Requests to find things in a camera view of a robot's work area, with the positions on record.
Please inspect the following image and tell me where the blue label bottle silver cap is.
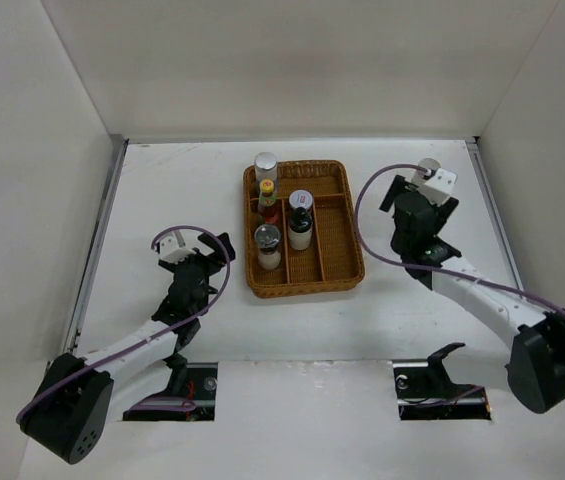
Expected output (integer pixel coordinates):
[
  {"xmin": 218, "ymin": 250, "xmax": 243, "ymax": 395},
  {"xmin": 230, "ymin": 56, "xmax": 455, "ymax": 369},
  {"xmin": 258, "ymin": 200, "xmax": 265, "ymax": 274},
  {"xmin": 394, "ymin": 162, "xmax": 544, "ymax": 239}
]
[{"xmin": 418, "ymin": 158, "xmax": 441, "ymax": 172}]

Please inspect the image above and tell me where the black top salt grinder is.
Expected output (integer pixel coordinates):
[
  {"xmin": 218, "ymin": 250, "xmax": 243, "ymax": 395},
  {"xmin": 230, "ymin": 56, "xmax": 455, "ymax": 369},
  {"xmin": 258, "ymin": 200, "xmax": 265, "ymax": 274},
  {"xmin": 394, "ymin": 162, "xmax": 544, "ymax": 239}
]
[{"xmin": 254, "ymin": 224, "xmax": 281, "ymax": 271}]

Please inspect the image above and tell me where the red sauce bottle yellow cap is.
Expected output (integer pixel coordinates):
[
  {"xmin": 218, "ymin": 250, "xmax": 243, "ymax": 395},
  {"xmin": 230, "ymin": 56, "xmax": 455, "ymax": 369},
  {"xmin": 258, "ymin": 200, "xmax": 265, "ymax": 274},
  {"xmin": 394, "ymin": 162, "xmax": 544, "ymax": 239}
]
[{"xmin": 258, "ymin": 179, "xmax": 279, "ymax": 225}]

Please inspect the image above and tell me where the black cap white powder bottle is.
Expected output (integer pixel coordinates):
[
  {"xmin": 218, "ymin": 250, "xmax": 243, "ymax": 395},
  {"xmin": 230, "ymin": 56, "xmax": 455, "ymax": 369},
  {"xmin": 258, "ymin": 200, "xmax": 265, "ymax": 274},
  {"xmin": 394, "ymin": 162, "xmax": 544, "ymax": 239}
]
[{"xmin": 288, "ymin": 207, "xmax": 313, "ymax": 251}]

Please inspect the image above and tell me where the satay sauce jar white lid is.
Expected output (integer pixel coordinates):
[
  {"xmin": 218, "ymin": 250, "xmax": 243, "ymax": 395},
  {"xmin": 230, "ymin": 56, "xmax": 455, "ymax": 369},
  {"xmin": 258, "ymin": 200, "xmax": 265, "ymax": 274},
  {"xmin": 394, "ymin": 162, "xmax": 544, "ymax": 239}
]
[{"xmin": 288, "ymin": 189, "xmax": 314, "ymax": 213}]

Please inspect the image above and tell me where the blue label bead bottle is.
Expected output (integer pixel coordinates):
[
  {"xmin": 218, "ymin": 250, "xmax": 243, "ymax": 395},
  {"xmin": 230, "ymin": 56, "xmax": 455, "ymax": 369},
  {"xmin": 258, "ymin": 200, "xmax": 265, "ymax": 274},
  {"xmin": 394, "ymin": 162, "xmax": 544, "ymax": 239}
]
[{"xmin": 254, "ymin": 152, "xmax": 278, "ymax": 184}]

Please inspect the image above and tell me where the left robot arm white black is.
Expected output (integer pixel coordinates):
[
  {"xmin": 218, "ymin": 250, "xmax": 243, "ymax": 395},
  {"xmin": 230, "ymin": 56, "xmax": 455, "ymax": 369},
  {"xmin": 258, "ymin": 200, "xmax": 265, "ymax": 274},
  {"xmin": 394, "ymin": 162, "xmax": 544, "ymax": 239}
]
[{"xmin": 16, "ymin": 226, "xmax": 236, "ymax": 465}]

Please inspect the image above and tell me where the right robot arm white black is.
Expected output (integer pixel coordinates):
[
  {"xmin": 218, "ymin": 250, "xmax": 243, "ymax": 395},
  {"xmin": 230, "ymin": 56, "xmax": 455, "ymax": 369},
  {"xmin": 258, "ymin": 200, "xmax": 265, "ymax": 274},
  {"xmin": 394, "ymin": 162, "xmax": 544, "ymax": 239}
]
[{"xmin": 380, "ymin": 175, "xmax": 565, "ymax": 414}]

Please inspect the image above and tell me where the brown wicker divided basket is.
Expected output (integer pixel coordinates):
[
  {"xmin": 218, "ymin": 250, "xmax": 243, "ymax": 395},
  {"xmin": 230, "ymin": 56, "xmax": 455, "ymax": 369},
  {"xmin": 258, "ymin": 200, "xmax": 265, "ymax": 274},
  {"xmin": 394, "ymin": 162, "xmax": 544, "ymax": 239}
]
[{"xmin": 243, "ymin": 160, "xmax": 365, "ymax": 298}]

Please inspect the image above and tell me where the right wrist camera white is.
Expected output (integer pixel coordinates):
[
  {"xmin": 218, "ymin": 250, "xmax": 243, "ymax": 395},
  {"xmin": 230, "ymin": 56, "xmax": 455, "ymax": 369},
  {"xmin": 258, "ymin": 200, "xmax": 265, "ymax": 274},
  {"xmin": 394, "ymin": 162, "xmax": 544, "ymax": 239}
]
[{"xmin": 418, "ymin": 168, "xmax": 457, "ymax": 206}]

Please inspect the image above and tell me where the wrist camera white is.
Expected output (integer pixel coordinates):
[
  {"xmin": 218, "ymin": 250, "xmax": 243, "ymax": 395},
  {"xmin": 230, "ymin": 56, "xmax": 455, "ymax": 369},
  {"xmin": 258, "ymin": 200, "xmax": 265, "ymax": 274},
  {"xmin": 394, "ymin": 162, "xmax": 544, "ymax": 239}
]
[
  {"xmin": 156, "ymin": 231, "xmax": 194, "ymax": 264},
  {"xmin": 418, "ymin": 168, "xmax": 457, "ymax": 206}
]

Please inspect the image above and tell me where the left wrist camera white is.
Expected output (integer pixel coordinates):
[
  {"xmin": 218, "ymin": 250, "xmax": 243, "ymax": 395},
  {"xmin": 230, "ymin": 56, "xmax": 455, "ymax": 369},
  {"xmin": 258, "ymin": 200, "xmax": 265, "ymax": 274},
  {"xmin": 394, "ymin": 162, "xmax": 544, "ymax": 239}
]
[{"xmin": 156, "ymin": 231, "xmax": 194, "ymax": 264}]

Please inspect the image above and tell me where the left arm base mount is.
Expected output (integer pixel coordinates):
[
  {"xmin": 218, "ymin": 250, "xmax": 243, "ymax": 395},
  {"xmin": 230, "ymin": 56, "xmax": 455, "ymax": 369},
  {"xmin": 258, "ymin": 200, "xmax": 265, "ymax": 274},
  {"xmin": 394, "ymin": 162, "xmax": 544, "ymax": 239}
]
[{"xmin": 122, "ymin": 363, "xmax": 218, "ymax": 422}]

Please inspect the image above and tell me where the aluminium table edge rail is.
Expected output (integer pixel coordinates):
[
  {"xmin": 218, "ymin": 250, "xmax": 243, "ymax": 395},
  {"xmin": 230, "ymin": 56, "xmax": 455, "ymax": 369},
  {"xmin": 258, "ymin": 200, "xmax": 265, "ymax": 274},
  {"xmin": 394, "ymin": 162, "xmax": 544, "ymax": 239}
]
[{"xmin": 58, "ymin": 134, "xmax": 129, "ymax": 354}]

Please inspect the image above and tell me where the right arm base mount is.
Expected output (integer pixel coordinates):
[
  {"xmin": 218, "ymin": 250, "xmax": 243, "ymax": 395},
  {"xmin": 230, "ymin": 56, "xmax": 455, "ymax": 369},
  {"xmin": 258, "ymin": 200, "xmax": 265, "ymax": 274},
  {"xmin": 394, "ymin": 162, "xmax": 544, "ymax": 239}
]
[{"xmin": 392, "ymin": 342, "xmax": 491, "ymax": 421}]

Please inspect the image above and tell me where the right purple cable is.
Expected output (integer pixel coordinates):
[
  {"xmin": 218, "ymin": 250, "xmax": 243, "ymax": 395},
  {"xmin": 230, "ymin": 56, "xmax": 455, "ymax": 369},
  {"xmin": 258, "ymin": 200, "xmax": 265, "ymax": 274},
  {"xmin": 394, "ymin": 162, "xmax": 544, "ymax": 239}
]
[{"xmin": 354, "ymin": 163, "xmax": 565, "ymax": 406}]

